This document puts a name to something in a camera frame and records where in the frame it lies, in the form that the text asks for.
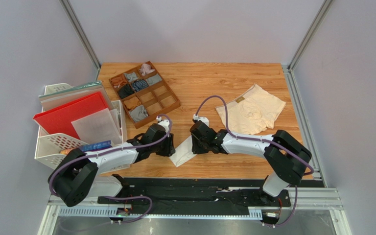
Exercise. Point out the striped blue rolled cloth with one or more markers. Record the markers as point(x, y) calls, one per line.
point(139, 85)

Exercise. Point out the grey rolled cloth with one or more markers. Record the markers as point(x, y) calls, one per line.
point(154, 79)
point(139, 113)
point(131, 76)

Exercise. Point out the white file rack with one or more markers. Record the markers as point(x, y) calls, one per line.
point(49, 146)

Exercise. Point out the grey folder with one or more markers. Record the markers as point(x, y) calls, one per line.
point(62, 93)

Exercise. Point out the orange rolled cloth top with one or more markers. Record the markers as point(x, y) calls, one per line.
point(118, 81)

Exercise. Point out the orange rolled cloth lower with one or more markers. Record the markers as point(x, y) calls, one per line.
point(132, 103)

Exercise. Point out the red folder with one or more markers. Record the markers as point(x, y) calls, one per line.
point(59, 119)

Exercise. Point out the grey rolled cloth right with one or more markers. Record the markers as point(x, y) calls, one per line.
point(154, 79)

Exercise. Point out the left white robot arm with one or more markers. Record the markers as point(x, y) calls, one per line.
point(79, 175)

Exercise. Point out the beige boxer shorts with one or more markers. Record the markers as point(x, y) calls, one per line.
point(254, 111)

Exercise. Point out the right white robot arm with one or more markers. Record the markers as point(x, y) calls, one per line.
point(288, 158)

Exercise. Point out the purple book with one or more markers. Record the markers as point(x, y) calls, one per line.
point(96, 146)

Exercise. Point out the orange rolled cloth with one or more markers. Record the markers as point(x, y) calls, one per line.
point(132, 103)
point(118, 81)

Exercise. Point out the brown compartment organizer box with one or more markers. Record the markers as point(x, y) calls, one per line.
point(157, 99)

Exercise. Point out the pink rolled cloth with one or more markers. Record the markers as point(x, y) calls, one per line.
point(146, 69)

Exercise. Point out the black rolled cloth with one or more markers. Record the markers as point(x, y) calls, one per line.
point(125, 91)

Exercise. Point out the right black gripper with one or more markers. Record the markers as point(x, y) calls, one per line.
point(198, 147)

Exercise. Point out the translucent white folder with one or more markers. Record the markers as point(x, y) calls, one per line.
point(100, 126)

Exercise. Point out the grey rolled cloth lower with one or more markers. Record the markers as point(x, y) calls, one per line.
point(139, 113)

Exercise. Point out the grey rolled cloth top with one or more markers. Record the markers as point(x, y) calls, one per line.
point(131, 76)

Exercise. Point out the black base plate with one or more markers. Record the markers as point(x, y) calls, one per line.
point(186, 193)

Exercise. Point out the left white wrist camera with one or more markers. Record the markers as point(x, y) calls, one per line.
point(164, 121)

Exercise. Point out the white underwear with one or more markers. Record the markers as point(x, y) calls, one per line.
point(183, 153)

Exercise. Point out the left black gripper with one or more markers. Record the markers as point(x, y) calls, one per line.
point(170, 148)

